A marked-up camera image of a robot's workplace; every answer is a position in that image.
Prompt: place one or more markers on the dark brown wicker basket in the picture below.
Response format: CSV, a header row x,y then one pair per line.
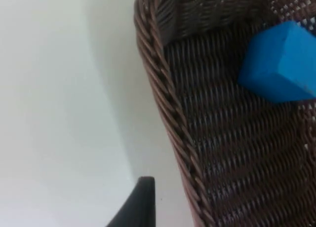
x,y
234,150

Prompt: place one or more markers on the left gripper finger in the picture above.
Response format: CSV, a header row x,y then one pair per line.
x,y
140,207

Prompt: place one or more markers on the large blue cube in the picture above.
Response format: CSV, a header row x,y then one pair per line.
x,y
279,64

